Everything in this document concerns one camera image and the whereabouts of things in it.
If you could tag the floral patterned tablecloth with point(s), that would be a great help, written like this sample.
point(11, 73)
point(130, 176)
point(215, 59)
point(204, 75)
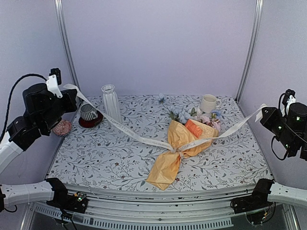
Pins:
point(105, 158)

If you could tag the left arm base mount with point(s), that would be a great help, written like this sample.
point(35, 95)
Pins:
point(62, 200)

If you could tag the cream ceramic mug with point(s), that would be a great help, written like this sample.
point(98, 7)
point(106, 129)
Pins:
point(209, 103)

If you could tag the striped black white cup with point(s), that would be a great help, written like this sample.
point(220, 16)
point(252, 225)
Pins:
point(88, 112)

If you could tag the dark red saucer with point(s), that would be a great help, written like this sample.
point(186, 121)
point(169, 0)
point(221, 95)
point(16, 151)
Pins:
point(91, 123)

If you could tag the pink patterned ball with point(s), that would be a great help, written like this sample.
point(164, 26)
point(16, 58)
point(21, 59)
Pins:
point(62, 128)

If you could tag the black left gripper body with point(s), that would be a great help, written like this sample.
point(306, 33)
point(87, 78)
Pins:
point(51, 115)

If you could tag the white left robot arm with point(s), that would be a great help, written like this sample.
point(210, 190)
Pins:
point(19, 136)

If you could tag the left aluminium frame post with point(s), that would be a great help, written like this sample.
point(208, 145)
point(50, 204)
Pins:
point(65, 40)

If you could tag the white ribbed ceramic vase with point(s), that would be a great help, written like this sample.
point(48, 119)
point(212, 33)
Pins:
point(111, 104)

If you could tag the aluminium front rail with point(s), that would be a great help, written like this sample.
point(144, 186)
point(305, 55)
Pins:
point(193, 210)

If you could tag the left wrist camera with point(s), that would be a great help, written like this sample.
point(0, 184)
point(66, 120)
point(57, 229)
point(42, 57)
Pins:
point(53, 81)

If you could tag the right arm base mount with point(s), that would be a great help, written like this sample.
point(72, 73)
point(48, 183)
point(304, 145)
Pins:
point(256, 206)

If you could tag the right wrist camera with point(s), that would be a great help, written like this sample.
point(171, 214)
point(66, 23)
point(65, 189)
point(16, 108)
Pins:
point(288, 99)

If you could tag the orange paper flower bouquet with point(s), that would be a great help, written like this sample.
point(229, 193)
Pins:
point(188, 137)

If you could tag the right aluminium frame post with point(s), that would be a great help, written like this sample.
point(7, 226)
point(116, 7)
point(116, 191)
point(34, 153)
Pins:
point(251, 49)

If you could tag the aluminium frame post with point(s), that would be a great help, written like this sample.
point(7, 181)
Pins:
point(251, 49)
point(65, 40)

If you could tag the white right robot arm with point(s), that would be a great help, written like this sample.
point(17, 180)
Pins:
point(285, 194)

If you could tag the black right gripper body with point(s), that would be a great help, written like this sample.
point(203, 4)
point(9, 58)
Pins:
point(284, 135)

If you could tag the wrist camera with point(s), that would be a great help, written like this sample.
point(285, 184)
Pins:
point(53, 81)
point(288, 99)

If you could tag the white printed ribbon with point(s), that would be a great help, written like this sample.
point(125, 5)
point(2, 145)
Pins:
point(153, 141)

